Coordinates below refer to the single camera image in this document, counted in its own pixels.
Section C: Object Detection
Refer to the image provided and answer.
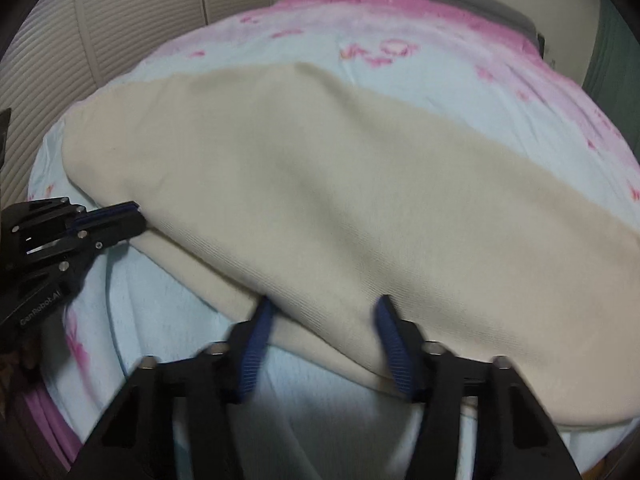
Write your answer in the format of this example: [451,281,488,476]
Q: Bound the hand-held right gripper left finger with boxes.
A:
[67,297,276,480]

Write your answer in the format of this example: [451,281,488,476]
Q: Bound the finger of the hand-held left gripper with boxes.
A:
[72,201,142,233]
[77,211,149,263]

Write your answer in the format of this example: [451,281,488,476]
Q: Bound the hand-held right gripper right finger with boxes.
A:
[375,294,583,480]

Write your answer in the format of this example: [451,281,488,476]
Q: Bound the cream pants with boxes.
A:
[60,62,640,428]

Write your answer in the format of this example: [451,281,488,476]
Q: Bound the purple bed sheet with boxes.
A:
[25,390,83,461]

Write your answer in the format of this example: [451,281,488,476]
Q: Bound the pink blue floral quilt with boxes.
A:
[27,0,640,480]

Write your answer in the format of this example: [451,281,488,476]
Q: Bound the grey headboard cushion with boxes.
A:
[427,0,538,36]

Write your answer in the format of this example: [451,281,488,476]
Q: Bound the green curtain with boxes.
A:
[582,0,640,156]

